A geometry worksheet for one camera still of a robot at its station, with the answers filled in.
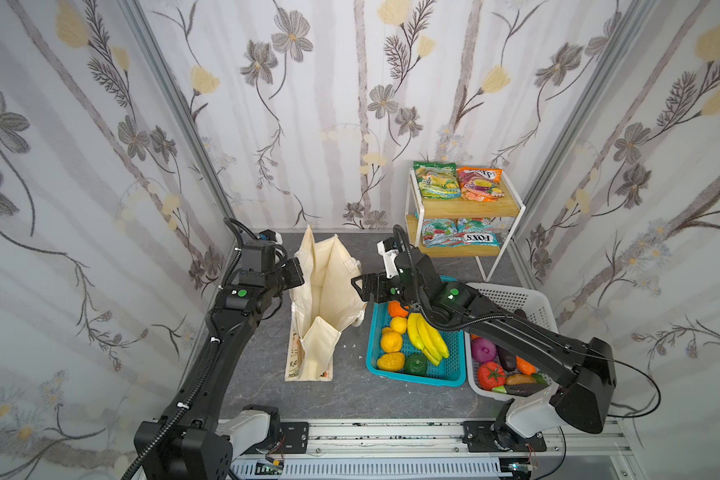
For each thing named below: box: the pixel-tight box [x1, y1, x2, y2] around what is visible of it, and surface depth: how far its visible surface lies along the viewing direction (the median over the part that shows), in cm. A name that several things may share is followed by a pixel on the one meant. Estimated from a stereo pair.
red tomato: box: [477, 361, 507, 391], surface depth 80 cm
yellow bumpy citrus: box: [377, 352, 405, 372], surface depth 84 cm
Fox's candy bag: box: [456, 217, 501, 247], surface depth 97 cm
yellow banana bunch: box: [407, 313, 450, 366], surface depth 86 cm
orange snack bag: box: [457, 167, 505, 202], surface depth 85 cm
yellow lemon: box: [390, 316, 407, 334], surface depth 91 cm
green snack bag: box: [413, 162, 461, 200], surface depth 86 cm
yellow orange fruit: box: [380, 327, 403, 353], surface depth 88 cm
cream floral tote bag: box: [284, 225, 368, 381], surface depth 83 cm
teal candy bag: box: [422, 218, 458, 248], surface depth 97 cm
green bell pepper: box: [404, 353, 428, 376], surface depth 83 cm
